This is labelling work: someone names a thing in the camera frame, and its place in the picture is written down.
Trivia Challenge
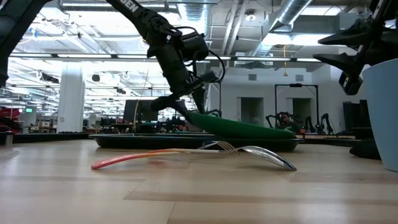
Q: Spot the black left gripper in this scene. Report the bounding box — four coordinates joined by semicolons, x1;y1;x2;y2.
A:
150;41;220;124

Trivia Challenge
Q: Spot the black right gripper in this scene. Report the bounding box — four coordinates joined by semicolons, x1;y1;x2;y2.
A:
313;0;398;96

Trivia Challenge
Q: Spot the green plastic plate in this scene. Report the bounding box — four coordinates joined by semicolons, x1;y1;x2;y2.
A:
185;111;297;140

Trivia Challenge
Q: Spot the orange-handled metal fork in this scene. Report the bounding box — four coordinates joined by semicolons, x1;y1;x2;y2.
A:
146;140;242;156

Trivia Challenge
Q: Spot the light blue plastic cup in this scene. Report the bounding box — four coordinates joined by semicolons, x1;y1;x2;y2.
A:
362;58;398;173

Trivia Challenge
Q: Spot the orange-handled metal spoon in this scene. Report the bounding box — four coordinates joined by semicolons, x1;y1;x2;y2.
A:
91;145;298;171

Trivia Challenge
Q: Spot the dark green serving tray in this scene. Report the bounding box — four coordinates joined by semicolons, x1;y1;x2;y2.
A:
89;133;304;153

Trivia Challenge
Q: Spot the black computer monitor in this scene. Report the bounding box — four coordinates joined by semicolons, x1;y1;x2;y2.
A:
123;99;160;123

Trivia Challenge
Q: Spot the black storage cabinet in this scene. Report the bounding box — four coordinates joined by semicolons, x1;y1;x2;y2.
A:
342;99;372;139

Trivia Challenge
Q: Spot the black oven mitt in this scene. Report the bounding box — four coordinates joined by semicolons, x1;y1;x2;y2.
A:
349;138;382;161

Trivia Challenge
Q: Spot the white building column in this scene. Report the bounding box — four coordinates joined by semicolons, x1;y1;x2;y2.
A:
57;62;86;134

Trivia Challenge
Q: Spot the red background object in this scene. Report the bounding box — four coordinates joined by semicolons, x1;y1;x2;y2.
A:
0;106;22;133

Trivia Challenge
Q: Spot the thin tan hanging cord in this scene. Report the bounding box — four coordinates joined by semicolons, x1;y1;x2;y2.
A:
131;63;151;135

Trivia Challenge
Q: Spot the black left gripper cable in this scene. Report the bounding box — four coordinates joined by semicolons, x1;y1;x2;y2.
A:
174;26;226;83

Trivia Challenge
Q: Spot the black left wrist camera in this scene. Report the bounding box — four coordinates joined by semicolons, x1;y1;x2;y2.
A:
181;30;210;62

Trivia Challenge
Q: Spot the silver ventilation duct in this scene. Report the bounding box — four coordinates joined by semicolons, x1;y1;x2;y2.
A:
248;0;313;58

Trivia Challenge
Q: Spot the black gantry frame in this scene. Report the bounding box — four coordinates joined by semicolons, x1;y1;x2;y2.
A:
274;83;320;126

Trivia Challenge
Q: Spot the black aluminium table frame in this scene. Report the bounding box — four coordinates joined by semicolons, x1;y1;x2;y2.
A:
0;132;363;147

